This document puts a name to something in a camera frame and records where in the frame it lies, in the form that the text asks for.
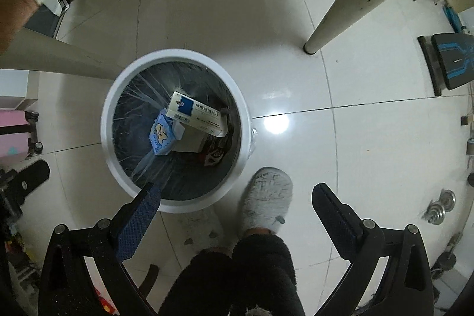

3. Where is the clear plastic bin liner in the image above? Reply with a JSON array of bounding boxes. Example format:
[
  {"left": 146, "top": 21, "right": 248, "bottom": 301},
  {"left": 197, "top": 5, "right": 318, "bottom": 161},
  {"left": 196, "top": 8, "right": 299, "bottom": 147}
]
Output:
[{"left": 111, "top": 60, "right": 258, "bottom": 191}]

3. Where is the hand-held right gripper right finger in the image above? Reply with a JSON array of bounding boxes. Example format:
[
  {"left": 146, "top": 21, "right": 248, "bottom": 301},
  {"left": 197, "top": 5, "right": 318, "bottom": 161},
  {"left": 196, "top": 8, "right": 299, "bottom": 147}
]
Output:
[{"left": 312, "top": 183, "right": 434, "bottom": 316}]

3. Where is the white blue medicine box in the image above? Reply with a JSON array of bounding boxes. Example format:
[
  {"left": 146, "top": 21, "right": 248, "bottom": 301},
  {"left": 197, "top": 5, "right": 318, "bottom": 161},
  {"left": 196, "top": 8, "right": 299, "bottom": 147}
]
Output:
[{"left": 165, "top": 91, "right": 229, "bottom": 137}]

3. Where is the pink suitcase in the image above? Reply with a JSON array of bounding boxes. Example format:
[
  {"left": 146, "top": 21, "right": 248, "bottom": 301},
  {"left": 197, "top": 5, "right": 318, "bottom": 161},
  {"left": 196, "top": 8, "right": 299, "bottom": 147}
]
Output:
[{"left": 0, "top": 108, "right": 39, "bottom": 169}]

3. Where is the blue white snack wrapper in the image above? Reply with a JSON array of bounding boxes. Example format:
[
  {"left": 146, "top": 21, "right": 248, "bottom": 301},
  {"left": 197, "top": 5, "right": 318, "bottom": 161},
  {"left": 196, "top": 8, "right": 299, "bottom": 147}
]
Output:
[{"left": 149, "top": 109, "right": 185, "bottom": 157}]

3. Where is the grey fluffy slipper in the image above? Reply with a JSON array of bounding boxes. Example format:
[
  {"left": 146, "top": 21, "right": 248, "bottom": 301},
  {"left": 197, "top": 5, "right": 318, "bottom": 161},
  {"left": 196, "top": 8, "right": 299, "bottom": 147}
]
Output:
[
  {"left": 237, "top": 167, "right": 294, "bottom": 238},
  {"left": 178, "top": 207, "right": 232, "bottom": 254}
]

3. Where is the chrome dumbbell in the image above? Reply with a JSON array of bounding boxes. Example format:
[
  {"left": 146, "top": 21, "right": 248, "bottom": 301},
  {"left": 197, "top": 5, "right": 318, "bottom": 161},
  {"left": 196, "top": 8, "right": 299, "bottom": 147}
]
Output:
[{"left": 420, "top": 189, "right": 457, "bottom": 226}]

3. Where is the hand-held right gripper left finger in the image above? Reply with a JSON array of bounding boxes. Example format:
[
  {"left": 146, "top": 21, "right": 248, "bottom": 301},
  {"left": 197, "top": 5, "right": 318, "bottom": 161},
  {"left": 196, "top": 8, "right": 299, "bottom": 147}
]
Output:
[{"left": 39, "top": 182, "right": 162, "bottom": 316}]

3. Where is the black blue exercise bench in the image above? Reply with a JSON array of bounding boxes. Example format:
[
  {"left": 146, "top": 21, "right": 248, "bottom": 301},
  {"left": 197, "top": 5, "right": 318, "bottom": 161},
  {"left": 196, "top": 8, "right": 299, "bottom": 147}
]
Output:
[{"left": 417, "top": 32, "right": 474, "bottom": 97}]

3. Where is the white round trash bin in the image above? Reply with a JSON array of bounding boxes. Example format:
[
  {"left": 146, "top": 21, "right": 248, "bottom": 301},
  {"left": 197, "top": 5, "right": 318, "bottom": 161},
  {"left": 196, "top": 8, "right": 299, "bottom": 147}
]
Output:
[{"left": 101, "top": 49, "right": 256, "bottom": 214}]

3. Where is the red black wrapper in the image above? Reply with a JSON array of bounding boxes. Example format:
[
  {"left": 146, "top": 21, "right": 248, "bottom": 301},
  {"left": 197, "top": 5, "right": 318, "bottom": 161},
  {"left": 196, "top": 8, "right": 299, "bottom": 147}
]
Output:
[{"left": 202, "top": 136, "right": 232, "bottom": 168}]

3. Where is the person's black fleece pant leg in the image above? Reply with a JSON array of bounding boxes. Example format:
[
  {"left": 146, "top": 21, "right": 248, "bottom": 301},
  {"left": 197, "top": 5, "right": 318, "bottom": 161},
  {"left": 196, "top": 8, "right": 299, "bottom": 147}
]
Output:
[
  {"left": 158, "top": 248, "right": 238, "bottom": 316},
  {"left": 230, "top": 232, "right": 306, "bottom": 316}
]

